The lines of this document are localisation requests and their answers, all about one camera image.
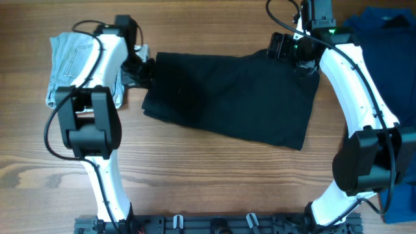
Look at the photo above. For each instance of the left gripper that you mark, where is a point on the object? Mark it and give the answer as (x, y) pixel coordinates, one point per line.
(142, 80)

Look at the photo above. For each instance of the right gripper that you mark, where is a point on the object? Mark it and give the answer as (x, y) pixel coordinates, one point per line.
(283, 54)

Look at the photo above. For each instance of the black shorts garment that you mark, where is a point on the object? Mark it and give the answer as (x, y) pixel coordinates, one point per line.
(252, 97)

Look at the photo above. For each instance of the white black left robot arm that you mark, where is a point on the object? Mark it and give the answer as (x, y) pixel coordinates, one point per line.
(85, 92)

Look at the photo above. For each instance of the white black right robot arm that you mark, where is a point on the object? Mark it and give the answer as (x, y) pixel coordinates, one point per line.
(377, 150)

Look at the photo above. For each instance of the folded light blue jeans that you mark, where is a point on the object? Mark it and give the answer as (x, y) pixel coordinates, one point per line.
(74, 55)

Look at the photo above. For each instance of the dark blue polo shirt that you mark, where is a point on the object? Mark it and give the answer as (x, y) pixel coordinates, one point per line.
(389, 55)

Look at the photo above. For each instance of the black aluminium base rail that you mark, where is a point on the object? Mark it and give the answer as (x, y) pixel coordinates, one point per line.
(250, 223)

